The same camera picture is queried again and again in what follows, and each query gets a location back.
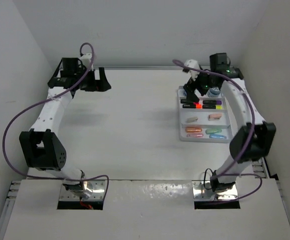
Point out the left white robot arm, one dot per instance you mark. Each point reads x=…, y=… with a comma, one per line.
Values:
x=41, y=146

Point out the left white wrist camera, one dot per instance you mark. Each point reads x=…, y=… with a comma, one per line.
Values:
x=86, y=59

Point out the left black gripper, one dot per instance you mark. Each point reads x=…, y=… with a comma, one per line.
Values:
x=99, y=85

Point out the pink cap black highlighter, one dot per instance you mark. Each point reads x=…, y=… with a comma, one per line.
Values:
x=184, y=101

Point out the purple cap black highlighter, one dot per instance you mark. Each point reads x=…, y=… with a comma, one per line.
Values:
x=212, y=102

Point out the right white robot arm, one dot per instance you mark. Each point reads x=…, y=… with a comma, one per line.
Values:
x=254, y=137

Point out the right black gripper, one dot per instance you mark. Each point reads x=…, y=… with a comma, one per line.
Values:
x=191, y=95

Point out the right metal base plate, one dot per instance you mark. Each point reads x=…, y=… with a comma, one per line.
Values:
x=202, y=192

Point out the beige eraser block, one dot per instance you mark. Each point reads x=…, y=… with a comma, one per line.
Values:
x=191, y=119

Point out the orange pastel highlighter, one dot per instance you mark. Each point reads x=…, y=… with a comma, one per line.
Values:
x=193, y=130

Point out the blue pastel highlighter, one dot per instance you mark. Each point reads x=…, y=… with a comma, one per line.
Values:
x=217, y=136

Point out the yellow cap black highlighter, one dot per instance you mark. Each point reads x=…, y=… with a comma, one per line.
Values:
x=211, y=107

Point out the metal base plate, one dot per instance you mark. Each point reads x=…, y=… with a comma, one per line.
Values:
x=94, y=190
x=202, y=192

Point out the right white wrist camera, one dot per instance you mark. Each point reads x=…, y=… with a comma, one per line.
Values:
x=193, y=64

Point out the white compartment tray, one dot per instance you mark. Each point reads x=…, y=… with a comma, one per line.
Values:
x=203, y=122

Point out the green pastel highlighter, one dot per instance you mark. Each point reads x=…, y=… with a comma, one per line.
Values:
x=213, y=131

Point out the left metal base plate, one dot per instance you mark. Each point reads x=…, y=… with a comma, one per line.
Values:
x=94, y=190

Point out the orange cap black highlighter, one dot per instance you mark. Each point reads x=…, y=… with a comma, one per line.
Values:
x=192, y=106

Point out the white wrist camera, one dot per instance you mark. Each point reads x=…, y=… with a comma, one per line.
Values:
x=193, y=64
x=86, y=59

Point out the pink pastel highlighter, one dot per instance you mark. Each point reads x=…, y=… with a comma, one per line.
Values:
x=195, y=135

